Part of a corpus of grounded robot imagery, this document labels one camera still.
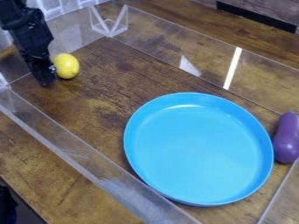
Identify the dark object at table edge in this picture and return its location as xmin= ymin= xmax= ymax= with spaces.
xmin=0 ymin=185 xmax=17 ymax=224

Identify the yellow lemon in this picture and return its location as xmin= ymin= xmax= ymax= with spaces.
xmin=53 ymin=53 xmax=79 ymax=80

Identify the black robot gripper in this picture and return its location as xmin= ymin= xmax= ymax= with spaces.
xmin=0 ymin=8 xmax=55 ymax=87

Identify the blue round tray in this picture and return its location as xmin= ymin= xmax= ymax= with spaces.
xmin=123 ymin=93 xmax=273 ymax=207

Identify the purple toy eggplant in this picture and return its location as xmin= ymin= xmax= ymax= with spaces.
xmin=272 ymin=111 xmax=299 ymax=164

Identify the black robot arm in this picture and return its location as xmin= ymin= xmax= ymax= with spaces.
xmin=0 ymin=0 xmax=55 ymax=87

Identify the black baseboard strip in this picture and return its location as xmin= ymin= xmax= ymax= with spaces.
xmin=216 ymin=1 xmax=296 ymax=33

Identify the clear acrylic enclosure wall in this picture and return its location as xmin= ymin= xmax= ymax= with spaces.
xmin=0 ymin=0 xmax=299 ymax=224

